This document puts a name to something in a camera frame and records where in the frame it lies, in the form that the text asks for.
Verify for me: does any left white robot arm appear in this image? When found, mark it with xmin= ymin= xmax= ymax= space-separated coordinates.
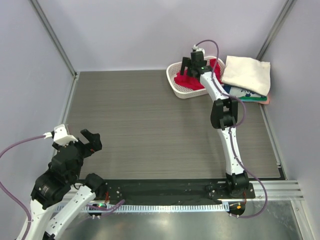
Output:
xmin=18 ymin=124 xmax=106 ymax=240

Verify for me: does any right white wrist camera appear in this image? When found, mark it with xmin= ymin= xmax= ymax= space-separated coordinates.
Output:
xmin=192 ymin=44 xmax=206 ymax=55

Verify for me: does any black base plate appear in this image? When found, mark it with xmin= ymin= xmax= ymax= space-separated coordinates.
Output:
xmin=96 ymin=178 xmax=256 ymax=200

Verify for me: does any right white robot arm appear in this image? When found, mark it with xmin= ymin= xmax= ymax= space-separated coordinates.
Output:
xmin=180 ymin=50 xmax=250 ymax=198

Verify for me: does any white slotted cable duct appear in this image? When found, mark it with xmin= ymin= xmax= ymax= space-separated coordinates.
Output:
xmin=55 ymin=202 xmax=230 ymax=213

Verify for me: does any folded green t-shirt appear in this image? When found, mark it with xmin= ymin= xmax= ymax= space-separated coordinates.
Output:
xmin=239 ymin=96 xmax=259 ymax=102

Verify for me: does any folded blue white t-shirt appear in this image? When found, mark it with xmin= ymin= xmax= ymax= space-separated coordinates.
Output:
xmin=223 ymin=85 xmax=265 ymax=99

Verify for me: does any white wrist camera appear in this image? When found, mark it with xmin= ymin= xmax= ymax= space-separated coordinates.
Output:
xmin=43 ymin=124 xmax=79 ymax=146
xmin=192 ymin=44 xmax=206 ymax=55

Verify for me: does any red t-shirt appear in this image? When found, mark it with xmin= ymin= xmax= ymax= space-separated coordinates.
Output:
xmin=174 ymin=63 xmax=224 ymax=91

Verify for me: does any white plastic basket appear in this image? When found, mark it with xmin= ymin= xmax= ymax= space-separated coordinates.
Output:
xmin=166 ymin=55 xmax=225 ymax=99

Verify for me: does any folded pink t-shirt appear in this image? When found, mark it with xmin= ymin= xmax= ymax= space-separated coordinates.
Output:
xmin=255 ymin=95 xmax=270 ymax=105

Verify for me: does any folded cream t-shirt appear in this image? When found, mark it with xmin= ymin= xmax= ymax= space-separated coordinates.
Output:
xmin=221 ymin=55 xmax=271 ymax=96

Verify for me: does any aluminium rail profile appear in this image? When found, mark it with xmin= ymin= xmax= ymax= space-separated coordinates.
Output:
xmin=251 ymin=180 xmax=305 ymax=201

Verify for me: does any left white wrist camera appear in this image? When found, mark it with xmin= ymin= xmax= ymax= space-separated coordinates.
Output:
xmin=43 ymin=124 xmax=79 ymax=146

